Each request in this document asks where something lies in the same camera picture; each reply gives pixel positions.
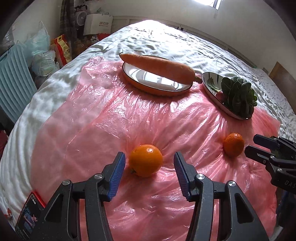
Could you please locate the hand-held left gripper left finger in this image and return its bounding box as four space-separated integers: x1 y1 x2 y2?
38 152 126 241

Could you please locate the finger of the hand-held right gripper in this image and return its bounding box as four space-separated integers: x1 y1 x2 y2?
244 145 275 165
253 134 296 160

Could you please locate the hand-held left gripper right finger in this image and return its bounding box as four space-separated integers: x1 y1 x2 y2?
173 152 270 241

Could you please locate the dark orange tangerine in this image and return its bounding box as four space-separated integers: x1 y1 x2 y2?
223 133 245 156

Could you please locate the orange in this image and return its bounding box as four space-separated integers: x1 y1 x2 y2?
129 144 163 178

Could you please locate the pink plastic sheet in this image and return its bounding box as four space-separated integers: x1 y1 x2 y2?
30 56 281 241

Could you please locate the leafy green vegetable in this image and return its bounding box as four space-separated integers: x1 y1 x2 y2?
207 76 258 115

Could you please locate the wooden headboard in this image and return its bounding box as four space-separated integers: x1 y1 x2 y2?
268 61 296 86

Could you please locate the white plate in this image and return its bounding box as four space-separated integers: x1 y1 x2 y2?
202 72 255 120

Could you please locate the smartphone in red case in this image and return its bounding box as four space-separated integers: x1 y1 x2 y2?
15 190 47 241

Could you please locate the orange rimmed plate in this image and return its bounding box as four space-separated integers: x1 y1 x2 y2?
122 55 193 95

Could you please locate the large carrot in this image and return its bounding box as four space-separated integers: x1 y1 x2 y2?
119 53 202 84

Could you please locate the red cloth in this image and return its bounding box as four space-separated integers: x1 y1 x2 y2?
0 130 8 158

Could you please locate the orange rice bag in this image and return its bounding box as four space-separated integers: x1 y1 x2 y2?
54 34 73 67

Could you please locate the light blue ribbed board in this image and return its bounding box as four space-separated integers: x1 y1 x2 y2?
0 44 38 123

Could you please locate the window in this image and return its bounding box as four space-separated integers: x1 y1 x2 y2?
192 0 223 10

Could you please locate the white paper bag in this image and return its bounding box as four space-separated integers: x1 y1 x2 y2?
83 13 114 36

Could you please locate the light blue plastic bag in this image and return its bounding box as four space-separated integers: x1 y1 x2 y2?
23 21 51 61

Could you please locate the plaid scarf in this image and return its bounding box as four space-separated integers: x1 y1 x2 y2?
59 0 74 56

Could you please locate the small purple fan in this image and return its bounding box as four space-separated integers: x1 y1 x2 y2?
75 11 88 24

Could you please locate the grey printed plastic bag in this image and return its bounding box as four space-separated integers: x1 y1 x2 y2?
0 25 16 51

